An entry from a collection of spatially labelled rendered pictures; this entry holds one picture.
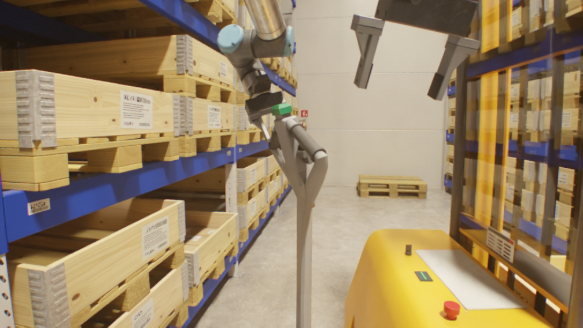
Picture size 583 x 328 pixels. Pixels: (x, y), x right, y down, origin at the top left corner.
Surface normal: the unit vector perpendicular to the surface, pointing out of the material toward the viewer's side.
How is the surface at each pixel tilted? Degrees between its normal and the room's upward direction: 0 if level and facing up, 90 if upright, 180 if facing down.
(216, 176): 90
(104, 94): 90
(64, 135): 90
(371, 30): 114
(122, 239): 90
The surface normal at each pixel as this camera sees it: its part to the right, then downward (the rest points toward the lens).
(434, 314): -0.24, -0.97
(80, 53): -0.15, 0.07
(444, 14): 0.10, 0.47
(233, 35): -0.29, -0.26
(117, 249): 0.99, 0.01
